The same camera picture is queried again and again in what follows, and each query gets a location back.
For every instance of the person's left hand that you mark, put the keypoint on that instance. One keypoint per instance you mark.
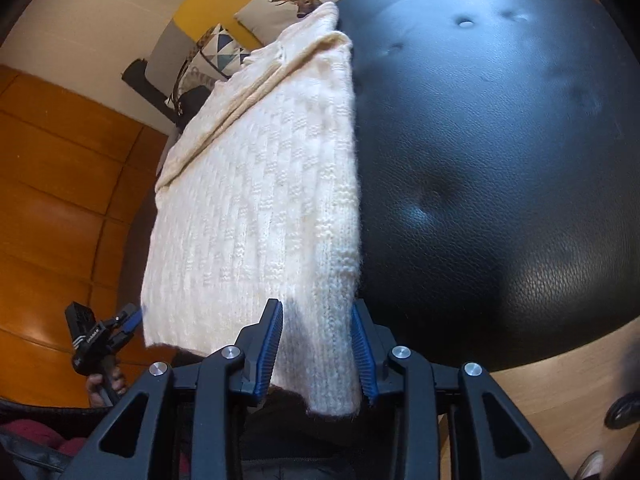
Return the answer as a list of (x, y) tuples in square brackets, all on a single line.
[(120, 382)]

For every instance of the black padded chair bar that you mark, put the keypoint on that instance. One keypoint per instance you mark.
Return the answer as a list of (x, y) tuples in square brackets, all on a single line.
[(145, 82)]

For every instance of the white knit sweater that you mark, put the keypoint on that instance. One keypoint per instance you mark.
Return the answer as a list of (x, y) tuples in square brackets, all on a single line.
[(260, 185)]

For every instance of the deer print cushion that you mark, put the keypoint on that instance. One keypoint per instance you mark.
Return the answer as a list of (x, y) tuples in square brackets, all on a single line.
[(260, 15)]

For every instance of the grey yellow blue armchair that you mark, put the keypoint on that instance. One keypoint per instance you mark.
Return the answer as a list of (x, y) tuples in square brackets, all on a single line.
[(205, 10)]

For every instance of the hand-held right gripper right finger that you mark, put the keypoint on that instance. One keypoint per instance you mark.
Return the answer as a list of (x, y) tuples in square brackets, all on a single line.
[(361, 355)]

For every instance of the black handbag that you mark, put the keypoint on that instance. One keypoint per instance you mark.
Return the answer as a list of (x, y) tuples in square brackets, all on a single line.
[(192, 105)]

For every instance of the black shoe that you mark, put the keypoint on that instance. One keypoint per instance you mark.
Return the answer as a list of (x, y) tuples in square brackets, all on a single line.
[(622, 410)]

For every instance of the triangle pattern cushion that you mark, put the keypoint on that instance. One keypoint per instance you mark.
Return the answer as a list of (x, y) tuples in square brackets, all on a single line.
[(225, 50)]

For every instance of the black leather round table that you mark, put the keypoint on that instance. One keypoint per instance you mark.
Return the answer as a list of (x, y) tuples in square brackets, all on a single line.
[(475, 135)]

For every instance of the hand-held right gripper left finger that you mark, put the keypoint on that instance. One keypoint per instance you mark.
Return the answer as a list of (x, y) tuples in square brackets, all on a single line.
[(270, 350)]

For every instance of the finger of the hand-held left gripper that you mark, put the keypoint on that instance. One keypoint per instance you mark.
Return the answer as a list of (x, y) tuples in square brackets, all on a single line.
[(131, 317)]

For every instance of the beige slipper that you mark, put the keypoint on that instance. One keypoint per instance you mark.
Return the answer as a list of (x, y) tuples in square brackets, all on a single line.
[(590, 467)]

